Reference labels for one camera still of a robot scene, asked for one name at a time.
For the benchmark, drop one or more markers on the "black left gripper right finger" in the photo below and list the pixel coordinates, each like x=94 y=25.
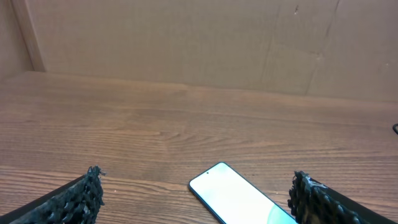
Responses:
x=313 y=202

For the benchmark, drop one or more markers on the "smartphone with lit screen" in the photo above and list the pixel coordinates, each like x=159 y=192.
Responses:
x=232 y=199

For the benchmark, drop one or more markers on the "brown cardboard panel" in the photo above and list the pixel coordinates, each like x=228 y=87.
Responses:
x=333 y=48

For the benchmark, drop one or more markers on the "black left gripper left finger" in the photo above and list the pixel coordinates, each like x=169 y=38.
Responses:
x=78 y=201

